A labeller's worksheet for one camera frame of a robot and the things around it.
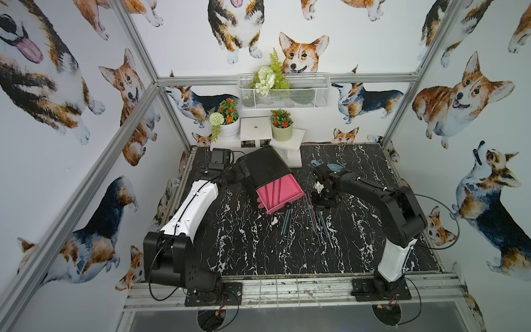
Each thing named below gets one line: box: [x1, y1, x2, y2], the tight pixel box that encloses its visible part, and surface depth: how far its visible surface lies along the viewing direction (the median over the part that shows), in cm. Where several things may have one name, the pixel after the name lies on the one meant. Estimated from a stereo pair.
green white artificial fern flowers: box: [248, 47, 290, 97], surface depth 82 cm
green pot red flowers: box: [269, 108, 294, 142], surface depth 97 cm
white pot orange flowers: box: [208, 98, 241, 142], surface depth 95 cm
